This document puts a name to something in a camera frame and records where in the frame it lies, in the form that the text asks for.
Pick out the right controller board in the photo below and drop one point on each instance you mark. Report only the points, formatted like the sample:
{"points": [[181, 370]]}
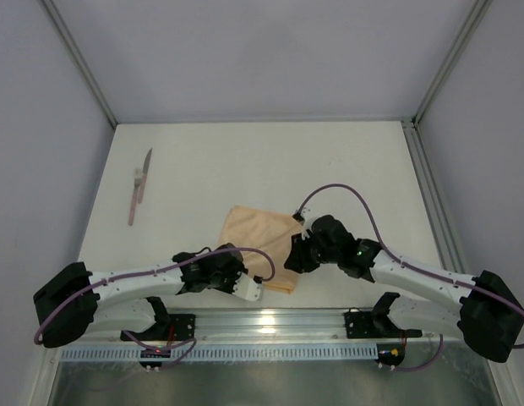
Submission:
{"points": [[390, 354]]}

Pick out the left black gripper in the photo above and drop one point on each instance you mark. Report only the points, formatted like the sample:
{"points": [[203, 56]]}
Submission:
{"points": [[227, 278]]}

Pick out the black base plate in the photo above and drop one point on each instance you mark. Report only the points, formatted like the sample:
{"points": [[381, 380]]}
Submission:
{"points": [[359, 324], [177, 325]]}

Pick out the right side aluminium rail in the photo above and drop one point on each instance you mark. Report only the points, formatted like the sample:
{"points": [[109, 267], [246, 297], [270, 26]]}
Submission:
{"points": [[445, 239]]}

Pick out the slotted cable duct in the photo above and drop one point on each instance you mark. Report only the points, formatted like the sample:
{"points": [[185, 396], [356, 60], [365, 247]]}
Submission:
{"points": [[205, 352]]}

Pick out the peach satin cloth napkin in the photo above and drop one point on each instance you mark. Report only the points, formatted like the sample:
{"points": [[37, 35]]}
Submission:
{"points": [[268, 231]]}

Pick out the aluminium rail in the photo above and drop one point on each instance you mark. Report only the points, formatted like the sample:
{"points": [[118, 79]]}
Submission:
{"points": [[270, 321], [445, 239]]}

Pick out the left controller board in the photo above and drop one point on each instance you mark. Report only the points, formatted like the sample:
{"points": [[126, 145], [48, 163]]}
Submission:
{"points": [[152, 360]]}

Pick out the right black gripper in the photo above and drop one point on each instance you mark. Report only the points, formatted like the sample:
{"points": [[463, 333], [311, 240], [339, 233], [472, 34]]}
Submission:
{"points": [[305, 252]]}

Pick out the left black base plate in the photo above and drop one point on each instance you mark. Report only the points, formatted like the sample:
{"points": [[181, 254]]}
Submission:
{"points": [[177, 325]]}

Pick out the aluminium frame post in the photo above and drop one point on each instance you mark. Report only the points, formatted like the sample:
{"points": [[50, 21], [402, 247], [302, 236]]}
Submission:
{"points": [[457, 47], [66, 37]]}

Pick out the front aluminium rail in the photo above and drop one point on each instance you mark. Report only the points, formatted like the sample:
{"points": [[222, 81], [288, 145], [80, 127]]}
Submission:
{"points": [[270, 321]]}

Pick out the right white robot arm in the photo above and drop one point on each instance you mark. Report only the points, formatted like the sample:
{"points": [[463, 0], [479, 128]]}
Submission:
{"points": [[480, 310]]}

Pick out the pink handled table knife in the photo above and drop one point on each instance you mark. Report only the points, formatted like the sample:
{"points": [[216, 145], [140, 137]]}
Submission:
{"points": [[133, 205]]}

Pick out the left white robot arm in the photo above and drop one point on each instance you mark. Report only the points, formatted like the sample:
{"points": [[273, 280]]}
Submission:
{"points": [[129, 305]]}

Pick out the controller board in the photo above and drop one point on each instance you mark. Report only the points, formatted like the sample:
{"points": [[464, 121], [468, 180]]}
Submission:
{"points": [[390, 354], [152, 360]]}

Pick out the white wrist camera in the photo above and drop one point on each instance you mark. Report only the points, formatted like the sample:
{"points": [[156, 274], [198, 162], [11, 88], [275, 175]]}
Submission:
{"points": [[248, 288], [305, 218]]}

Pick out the left aluminium frame post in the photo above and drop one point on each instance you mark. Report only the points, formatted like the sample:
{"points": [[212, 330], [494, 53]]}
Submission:
{"points": [[66, 37]]}

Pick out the right aluminium frame post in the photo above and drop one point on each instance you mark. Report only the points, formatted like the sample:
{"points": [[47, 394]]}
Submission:
{"points": [[457, 47]]}

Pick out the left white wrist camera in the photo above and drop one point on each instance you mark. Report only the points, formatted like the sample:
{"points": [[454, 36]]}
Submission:
{"points": [[248, 288]]}

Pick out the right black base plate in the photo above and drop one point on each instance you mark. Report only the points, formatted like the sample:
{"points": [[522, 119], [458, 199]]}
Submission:
{"points": [[359, 324]]}

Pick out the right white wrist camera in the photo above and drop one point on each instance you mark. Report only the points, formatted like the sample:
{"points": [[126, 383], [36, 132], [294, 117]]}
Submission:
{"points": [[305, 218]]}

